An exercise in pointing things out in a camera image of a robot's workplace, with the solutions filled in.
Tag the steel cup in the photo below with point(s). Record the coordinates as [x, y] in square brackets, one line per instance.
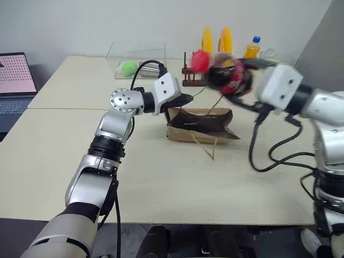
[149, 72]

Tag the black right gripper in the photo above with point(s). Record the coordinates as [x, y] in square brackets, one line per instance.
[255, 88]

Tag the clear plastic box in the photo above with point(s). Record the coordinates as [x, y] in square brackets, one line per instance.
[134, 47]

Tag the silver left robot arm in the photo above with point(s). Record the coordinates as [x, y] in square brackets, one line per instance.
[121, 100]

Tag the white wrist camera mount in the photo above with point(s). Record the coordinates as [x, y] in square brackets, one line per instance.
[279, 83]
[165, 86]

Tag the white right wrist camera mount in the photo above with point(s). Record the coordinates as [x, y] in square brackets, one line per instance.
[279, 83]

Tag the clear glass bowl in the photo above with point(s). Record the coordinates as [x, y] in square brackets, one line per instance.
[267, 53]

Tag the dark wooden dish rack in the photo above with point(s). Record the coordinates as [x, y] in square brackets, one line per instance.
[188, 80]

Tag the grey laptop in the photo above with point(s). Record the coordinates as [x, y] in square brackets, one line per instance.
[14, 75]

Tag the yellow plate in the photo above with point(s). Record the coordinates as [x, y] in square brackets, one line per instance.
[225, 40]
[207, 40]

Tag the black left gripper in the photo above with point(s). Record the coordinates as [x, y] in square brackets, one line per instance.
[172, 103]

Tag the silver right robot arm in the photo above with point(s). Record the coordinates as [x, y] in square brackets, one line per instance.
[328, 104]

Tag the dark rounded shape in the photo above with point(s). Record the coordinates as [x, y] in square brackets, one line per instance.
[154, 243]

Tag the green ball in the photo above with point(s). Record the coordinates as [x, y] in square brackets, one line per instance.
[129, 68]

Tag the orange soda bottle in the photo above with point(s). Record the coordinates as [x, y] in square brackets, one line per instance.
[252, 49]

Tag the dark red-capped cola bottle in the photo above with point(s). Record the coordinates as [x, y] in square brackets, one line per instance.
[217, 78]

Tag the brown paper bag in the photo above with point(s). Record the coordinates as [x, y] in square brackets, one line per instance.
[188, 137]

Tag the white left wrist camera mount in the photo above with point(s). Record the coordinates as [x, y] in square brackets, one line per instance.
[165, 86]

